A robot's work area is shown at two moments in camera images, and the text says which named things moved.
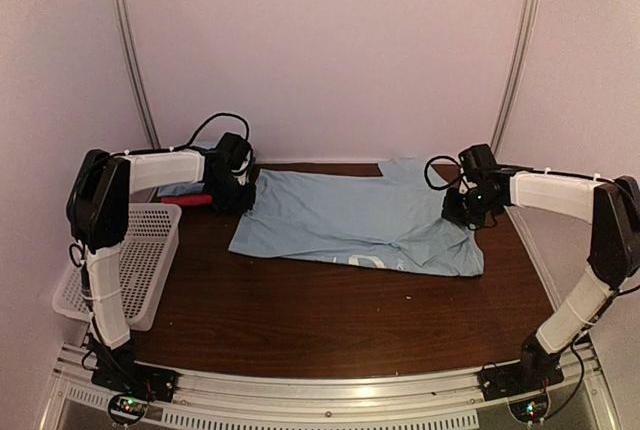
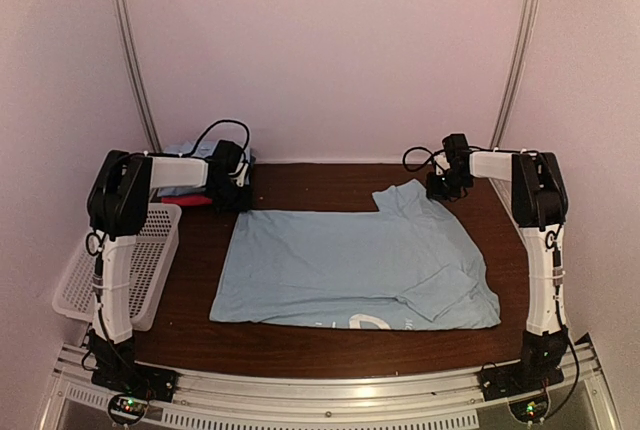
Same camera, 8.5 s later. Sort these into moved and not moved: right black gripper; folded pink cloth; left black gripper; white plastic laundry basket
Moved: right black gripper
Not moved: white plastic laundry basket; folded pink cloth; left black gripper
